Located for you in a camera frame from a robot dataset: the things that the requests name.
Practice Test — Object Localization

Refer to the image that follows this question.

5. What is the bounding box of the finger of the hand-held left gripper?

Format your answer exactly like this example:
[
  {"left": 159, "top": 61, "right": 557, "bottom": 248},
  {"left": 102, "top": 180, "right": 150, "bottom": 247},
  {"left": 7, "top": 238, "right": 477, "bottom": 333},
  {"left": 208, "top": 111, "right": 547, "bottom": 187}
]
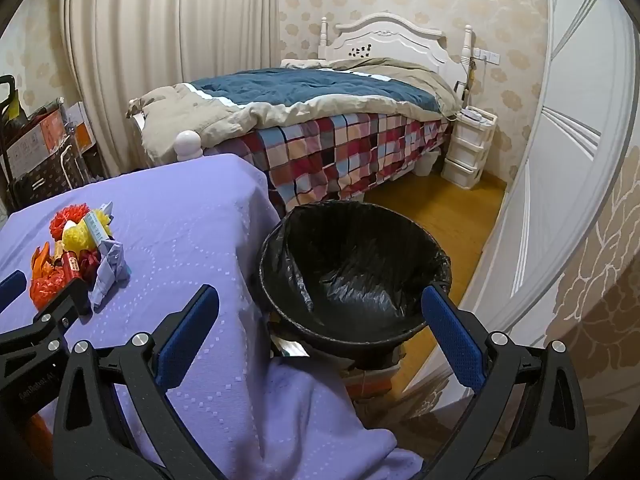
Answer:
[
  {"left": 0, "top": 270, "right": 28, "bottom": 311},
  {"left": 0, "top": 278, "right": 93, "bottom": 361}
]

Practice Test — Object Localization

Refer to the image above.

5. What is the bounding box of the black hand trolley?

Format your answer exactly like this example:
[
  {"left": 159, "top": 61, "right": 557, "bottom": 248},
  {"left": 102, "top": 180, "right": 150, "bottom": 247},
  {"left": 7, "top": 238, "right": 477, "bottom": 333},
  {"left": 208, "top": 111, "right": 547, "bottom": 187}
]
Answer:
[{"left": 0, "top": 74, "right": 21, "bottom": 201}]

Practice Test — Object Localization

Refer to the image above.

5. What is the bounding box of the plaid bedsheet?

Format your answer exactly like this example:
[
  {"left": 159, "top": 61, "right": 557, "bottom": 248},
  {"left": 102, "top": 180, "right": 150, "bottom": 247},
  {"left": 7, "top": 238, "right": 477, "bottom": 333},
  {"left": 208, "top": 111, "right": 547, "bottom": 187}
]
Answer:
[{"left": 205, "top": 110, "right": 453, "bottom": 211}]

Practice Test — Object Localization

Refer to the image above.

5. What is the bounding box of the white pillow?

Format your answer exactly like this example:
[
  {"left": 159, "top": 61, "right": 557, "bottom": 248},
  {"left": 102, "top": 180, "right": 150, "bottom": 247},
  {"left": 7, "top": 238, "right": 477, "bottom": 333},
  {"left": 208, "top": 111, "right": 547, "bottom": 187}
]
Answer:
[{"left": 280, "top": 57, "right": 331, "bottom": 70}]

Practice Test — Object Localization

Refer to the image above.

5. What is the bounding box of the black bin with bag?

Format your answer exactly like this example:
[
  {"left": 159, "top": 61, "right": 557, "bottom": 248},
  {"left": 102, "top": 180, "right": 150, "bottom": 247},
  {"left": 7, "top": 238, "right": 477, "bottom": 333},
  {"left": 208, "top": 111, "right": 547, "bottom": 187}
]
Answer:
[{"left": 257, "top": 202, "right": 453, "bottom": 368}]

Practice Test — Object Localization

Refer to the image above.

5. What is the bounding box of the grey paper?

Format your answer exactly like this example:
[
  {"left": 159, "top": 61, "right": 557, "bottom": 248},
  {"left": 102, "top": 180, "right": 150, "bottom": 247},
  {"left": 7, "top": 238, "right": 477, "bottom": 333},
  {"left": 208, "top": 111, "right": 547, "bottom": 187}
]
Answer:
[{"left": 89, "top": 237, "right": 132, "bottom": 313}]

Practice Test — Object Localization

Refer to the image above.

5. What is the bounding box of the bed with blue quilt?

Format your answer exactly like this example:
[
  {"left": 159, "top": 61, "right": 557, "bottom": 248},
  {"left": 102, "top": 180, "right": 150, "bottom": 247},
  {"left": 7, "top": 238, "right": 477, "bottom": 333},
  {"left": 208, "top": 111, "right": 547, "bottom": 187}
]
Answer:
[{"left": 132, "top": 12, "right": 476, "bottom": 163}]

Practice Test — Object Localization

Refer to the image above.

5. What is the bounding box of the pale blue yarn ball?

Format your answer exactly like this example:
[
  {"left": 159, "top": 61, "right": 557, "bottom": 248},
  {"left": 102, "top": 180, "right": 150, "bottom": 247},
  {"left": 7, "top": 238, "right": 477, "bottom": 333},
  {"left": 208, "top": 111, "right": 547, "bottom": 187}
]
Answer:
[{"left": 82, "top": 202, "right": 115, "bottom": 241}]

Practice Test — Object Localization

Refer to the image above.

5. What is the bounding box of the white wardrobe door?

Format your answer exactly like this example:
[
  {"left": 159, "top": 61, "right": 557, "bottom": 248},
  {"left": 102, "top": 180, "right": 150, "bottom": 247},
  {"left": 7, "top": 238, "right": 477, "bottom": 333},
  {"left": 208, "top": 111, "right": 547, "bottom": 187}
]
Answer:
[{"left": 400, "top": 0, "right": 640, "bottom": 396}]

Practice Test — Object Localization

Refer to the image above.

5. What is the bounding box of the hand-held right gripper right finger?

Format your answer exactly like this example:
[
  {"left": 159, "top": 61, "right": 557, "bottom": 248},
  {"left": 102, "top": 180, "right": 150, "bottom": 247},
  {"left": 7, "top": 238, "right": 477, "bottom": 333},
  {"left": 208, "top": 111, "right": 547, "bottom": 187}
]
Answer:
[{"left": 421, "top": 282, "right": 591, "bottom": 480}]

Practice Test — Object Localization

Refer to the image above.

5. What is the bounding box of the blue and beige duvet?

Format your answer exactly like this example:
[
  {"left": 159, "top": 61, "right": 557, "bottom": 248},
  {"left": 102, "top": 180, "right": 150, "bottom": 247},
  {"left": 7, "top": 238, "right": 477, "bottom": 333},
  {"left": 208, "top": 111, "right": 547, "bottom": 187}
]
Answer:
[{"left": 127, "top": 57, "right": 463, "bottom": 161}]

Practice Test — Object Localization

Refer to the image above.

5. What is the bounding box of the cardboard box with orange label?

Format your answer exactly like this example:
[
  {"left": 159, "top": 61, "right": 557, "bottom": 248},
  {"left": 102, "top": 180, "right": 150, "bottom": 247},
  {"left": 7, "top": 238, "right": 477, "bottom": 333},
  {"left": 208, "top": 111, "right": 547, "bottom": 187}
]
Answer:
[{"left": 7, "top": 102, "right": 68, "bottom": 176}]

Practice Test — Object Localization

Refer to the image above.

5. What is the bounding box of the cream striped curtain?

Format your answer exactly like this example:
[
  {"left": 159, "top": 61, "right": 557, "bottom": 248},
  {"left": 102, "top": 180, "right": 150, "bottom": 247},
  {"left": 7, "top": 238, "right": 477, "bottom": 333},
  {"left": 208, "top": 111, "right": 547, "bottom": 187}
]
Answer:
[{"left": 62, "top": 0, "right": 281, "bottom": 181}]

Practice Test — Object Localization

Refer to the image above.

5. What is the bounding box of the dark hanging cable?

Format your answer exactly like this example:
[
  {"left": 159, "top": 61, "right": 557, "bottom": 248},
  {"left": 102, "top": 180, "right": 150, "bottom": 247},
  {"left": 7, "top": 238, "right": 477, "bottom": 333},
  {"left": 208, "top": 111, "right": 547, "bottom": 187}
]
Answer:
[{"left": 455, "top": 57, "right": 476, "bottom": 111}]

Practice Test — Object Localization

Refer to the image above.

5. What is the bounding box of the white plastic bucket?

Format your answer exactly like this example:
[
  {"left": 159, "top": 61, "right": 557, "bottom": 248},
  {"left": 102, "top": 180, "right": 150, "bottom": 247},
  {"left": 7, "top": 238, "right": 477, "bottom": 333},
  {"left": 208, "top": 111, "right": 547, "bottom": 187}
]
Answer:
[{"left": 412, "top": 150, "right": 443, "bottom": 177}]

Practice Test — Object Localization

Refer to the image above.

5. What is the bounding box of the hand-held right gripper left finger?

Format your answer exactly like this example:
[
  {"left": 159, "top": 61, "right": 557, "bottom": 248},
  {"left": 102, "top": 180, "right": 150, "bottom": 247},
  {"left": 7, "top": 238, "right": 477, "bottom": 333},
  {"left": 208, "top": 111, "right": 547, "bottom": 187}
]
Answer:
[{"left": 52, "top": 284, "right": 226, "bottom": 480}]

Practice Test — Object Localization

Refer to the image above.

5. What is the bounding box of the brown patterned suitcase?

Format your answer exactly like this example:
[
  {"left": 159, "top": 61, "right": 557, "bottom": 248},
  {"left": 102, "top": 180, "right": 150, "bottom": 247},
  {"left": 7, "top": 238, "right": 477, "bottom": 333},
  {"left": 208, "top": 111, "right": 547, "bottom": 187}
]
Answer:
[{"left": 7, "top": 140, "right": 88, "bottom": 211}]

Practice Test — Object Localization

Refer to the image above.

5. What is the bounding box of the dark red foam net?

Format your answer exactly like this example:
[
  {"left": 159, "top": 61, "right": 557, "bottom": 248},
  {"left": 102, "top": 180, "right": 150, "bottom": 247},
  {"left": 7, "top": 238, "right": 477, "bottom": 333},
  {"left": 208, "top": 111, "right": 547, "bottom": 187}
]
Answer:
[{"left": 80, "top": 250, "right": 103, "bottom": 278}]

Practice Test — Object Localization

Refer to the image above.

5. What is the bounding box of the white plastic drawer unit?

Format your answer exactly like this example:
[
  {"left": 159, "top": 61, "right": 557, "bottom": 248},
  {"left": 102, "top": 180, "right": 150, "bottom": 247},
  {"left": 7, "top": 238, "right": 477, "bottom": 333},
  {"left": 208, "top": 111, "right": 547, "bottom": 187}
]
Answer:
[{"left": 440, "top": 107, "right": 498, "bottom": 188}]

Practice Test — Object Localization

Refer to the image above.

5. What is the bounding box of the white and orange box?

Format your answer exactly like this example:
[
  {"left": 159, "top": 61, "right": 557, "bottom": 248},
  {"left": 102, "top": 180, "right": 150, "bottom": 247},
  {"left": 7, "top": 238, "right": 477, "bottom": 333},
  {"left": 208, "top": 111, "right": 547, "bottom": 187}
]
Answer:
[{"left": 65, "top": 101, "right": 96, "bottom": 153}]

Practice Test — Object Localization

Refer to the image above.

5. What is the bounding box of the yellow foam net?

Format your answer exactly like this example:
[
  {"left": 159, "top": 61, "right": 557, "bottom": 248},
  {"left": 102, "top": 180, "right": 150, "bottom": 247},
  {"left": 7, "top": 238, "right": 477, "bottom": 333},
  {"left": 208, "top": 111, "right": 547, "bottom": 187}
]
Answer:
[{"left": 62, "top": 210, "right": 113, "bottom": 253}]

